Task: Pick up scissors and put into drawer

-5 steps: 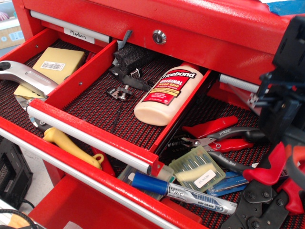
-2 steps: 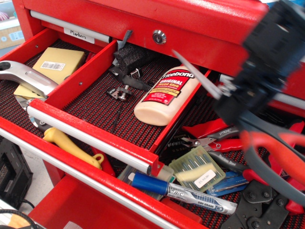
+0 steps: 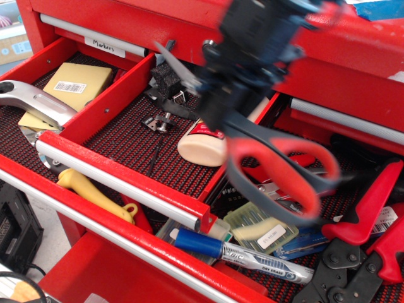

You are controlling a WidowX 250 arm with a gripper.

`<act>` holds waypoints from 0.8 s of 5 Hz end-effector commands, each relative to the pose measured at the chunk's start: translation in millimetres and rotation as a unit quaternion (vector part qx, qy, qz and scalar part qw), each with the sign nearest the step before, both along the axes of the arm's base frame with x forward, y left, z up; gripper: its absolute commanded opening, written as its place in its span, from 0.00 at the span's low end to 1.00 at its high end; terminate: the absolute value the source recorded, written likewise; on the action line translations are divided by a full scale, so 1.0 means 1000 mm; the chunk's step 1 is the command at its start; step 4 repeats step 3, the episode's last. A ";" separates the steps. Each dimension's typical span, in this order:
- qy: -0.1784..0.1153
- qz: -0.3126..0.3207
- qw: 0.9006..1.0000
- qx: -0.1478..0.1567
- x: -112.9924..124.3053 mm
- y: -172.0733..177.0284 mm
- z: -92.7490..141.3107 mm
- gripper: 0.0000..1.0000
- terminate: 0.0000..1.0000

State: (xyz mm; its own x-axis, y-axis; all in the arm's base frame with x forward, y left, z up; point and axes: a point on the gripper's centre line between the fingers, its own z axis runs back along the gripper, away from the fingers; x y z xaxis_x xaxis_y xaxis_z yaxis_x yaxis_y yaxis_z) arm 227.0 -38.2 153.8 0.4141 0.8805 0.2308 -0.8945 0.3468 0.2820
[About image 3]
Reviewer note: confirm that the black foam block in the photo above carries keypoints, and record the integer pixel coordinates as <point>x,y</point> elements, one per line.
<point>167,80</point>

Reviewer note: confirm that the blue BIC dry erase marker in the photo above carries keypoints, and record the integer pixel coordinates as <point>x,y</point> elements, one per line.
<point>244,257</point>

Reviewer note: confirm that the blue flat package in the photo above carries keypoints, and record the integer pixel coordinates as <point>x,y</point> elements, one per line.
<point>308,241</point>

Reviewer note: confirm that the black screwdriver bit holder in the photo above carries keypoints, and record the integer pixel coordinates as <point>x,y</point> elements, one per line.
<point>228,199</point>

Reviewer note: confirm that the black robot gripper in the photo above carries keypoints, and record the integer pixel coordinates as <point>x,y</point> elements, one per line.
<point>253,55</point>

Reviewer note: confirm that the small metal clamp part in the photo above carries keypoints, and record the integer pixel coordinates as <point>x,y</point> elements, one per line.
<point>161,124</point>

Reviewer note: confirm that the clear green drill bit case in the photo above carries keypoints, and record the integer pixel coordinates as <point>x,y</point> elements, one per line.
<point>254,229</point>

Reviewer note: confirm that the red tool chest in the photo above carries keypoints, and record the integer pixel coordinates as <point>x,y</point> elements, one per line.
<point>351,65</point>

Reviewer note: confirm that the open red upper drawer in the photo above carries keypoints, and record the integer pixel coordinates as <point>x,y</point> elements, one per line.
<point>107,142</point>

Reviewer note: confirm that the black electronic box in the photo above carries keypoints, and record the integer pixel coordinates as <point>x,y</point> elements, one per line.
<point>21,233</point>

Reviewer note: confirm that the yellow sticky note pad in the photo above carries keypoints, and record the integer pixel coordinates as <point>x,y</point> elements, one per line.
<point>78,84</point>

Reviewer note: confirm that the red handled Xytronic cutters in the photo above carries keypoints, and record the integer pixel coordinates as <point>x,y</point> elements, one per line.
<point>255,171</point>

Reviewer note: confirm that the silver chest lock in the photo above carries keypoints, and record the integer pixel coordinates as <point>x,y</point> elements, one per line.
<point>208,45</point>

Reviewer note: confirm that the clear plastic case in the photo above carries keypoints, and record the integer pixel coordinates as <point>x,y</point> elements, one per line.
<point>219,231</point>

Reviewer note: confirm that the yellow plastic tool handle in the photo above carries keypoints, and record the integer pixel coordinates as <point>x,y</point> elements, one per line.
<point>81,185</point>

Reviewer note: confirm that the black cable tie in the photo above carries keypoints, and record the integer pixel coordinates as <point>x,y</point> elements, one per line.
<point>155,157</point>

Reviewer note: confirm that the red handled crimping pliers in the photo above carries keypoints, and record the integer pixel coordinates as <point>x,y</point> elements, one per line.
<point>347,273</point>

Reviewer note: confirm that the Titebond wood glue bottle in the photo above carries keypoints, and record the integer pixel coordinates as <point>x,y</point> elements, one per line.
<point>202,146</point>

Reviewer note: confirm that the red and grey scissors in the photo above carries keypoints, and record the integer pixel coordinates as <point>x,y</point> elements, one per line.
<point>272,150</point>

